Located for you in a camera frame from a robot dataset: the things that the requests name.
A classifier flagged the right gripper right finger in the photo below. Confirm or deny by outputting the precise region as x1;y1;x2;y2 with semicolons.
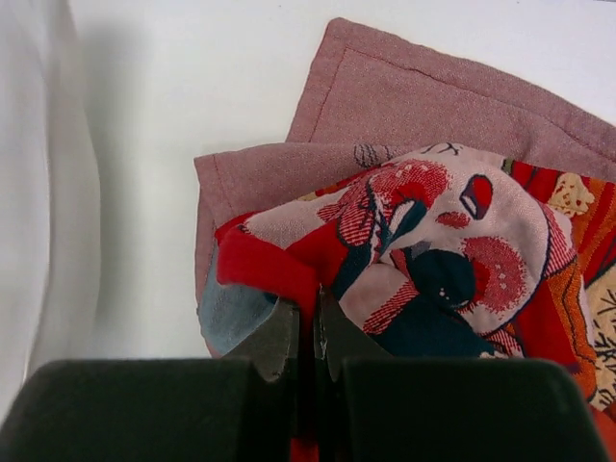
314;293;610;461

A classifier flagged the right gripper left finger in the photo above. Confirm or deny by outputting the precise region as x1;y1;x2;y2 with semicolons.
1;300;299;461

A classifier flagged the red patterned pillowcase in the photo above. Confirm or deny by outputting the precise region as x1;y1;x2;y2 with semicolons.
194;18;615;448

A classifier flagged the white pillow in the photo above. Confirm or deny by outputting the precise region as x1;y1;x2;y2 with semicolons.
1;1;101;411

